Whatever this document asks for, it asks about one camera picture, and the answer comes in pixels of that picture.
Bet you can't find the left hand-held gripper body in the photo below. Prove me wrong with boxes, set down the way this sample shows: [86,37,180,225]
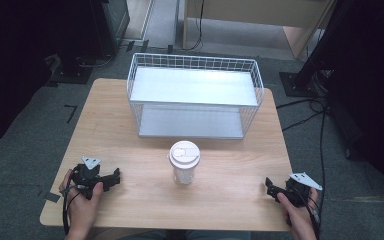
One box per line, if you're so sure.
[69,155,114,201]

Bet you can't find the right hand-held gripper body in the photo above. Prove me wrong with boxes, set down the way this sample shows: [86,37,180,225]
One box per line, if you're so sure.
[283,171,324,208]

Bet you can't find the white cup with lid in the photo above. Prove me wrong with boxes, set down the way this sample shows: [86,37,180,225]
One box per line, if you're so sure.
[168,140,201,186]

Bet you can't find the white wire shelf rack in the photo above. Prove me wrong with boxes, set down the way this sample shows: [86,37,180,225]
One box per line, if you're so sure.
[126,52,265,141]

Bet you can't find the person's right hand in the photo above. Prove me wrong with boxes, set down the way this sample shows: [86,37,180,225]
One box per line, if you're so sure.
[276,187,320,235]

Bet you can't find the person's left hand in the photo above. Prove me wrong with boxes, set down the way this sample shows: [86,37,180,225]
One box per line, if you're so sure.
[58,168,105,232]

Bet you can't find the person's blue trousers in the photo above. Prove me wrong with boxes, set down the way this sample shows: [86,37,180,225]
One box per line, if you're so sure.
[119,229,252,240]

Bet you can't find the black stand base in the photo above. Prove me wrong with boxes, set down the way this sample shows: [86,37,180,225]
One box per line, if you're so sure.
[49,55,94,85]
[278,71,328,99]

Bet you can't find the black curtain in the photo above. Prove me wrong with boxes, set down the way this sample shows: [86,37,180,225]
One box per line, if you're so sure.
[0,0,96,152]
[304,0,384,214]

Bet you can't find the dark cabinet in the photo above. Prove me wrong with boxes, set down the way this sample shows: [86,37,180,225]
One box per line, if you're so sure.
[89,0,131,58]

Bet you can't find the light wooden desk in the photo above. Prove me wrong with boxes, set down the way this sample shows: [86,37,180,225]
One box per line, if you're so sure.
[182,0,335,60]

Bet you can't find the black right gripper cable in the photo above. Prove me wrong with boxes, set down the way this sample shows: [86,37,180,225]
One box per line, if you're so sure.
[296,186,325,240]

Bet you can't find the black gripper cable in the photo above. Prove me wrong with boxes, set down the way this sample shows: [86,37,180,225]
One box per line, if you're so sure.
[296,186,325,240]
[61,185,82,236]

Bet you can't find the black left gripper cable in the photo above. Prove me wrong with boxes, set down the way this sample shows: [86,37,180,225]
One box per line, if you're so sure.
[61,185,82,236]

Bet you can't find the black floor cables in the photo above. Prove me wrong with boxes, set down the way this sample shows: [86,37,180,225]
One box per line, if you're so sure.
[275,70,332,201]

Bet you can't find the black hanging cable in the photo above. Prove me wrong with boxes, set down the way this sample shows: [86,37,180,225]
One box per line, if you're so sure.
[179,0,205,52]

